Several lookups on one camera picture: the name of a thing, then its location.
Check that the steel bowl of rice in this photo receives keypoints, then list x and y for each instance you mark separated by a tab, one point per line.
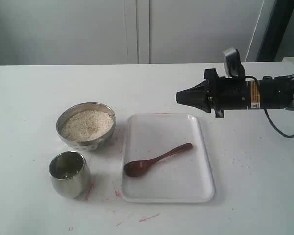
86	126

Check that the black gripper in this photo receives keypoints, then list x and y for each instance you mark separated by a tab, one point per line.
235	94

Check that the brown wooden spoon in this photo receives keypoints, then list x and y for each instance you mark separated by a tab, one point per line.
138	168

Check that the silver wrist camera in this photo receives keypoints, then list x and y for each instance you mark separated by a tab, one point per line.
232	63

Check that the small steel cup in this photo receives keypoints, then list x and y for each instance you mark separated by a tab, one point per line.
70	174

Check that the white plastic tray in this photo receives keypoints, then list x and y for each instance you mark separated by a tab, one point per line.
181	178

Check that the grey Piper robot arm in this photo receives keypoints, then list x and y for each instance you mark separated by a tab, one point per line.
289	80

